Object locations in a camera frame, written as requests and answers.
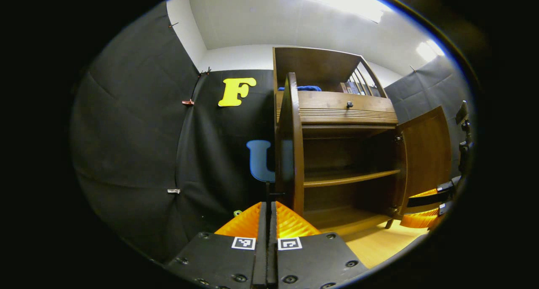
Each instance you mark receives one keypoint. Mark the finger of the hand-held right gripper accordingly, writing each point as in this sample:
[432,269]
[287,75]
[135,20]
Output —
[421,219]
[423,199]

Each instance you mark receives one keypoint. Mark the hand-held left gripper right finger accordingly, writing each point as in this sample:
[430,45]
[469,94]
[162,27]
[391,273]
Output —
[273,255]

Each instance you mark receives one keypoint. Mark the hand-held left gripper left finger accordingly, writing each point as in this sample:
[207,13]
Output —
[261,255]

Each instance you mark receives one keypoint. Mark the wooden shoe cabinet door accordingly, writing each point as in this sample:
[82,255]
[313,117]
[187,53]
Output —
[425,162]
[294,154]

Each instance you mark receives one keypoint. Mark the wooden double-door shoe cabinet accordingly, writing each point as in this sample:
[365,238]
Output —
[320,65]

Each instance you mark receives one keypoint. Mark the wooden cabinet shelf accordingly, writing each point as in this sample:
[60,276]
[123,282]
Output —
[345,178]

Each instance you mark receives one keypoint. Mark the wooden cabinet drawer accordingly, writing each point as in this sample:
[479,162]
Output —
[337,110]

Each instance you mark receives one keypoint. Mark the small ceiling light panel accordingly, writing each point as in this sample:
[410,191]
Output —
[428,50]

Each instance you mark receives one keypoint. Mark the row of books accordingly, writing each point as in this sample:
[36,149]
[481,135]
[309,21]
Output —
[351,88]

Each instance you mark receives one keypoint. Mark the blue cloth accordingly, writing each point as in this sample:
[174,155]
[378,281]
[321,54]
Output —
[303,88]

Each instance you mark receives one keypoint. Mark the red clip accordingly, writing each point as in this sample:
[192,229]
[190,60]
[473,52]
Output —
[188,102]

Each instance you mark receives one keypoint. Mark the large ceiling light panel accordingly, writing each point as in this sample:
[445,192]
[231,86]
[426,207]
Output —
[345,0]

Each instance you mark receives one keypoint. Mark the black clip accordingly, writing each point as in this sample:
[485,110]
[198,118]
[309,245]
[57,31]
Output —
[205,71]

